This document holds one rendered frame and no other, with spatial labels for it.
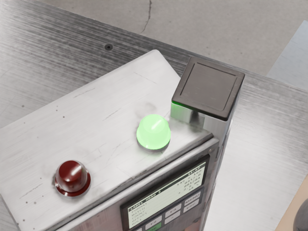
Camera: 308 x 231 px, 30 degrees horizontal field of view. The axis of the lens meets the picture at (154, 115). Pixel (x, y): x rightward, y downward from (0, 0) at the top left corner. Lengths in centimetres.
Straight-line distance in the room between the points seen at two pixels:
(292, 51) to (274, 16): 116
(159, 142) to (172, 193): 6
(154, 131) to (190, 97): 4
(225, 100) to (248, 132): 76
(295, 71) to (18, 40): 62
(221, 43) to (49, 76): 121
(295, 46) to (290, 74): 8
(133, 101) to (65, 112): 5
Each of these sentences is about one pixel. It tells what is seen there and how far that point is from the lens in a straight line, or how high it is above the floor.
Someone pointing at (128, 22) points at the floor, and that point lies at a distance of 240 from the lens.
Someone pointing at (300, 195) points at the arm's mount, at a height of 87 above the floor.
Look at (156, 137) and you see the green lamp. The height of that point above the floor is 149.
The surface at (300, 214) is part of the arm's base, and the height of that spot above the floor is 91.
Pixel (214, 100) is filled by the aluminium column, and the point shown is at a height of 150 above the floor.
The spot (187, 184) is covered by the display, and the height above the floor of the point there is 143.
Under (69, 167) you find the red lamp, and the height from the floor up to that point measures 150.
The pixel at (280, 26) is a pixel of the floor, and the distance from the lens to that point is 245.
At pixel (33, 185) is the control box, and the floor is 148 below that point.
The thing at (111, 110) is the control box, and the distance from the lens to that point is 45.
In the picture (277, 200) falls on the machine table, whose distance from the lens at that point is 114.
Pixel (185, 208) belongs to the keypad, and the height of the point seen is 136.
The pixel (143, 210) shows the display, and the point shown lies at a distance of 46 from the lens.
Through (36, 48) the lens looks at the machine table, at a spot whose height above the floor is 83.
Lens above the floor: 187
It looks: 60 degrees down
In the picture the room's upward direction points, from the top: 1 degrees clockwise
